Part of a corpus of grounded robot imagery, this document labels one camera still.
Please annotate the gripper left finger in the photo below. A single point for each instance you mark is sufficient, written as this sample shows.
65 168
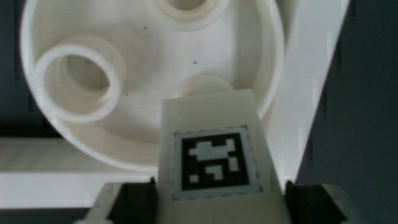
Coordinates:
133 207

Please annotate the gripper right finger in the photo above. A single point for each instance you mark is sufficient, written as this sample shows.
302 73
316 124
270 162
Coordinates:
311 207

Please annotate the white stool leg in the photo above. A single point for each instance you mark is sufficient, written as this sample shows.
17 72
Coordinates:
216 183

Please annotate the white round stool seat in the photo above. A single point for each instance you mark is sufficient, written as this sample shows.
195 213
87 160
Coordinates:
231 48

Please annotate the white front barrier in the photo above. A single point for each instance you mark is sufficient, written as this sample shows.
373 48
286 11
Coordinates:
51 176

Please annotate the white right barrier block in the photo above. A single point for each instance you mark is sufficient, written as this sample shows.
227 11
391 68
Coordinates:
312 20

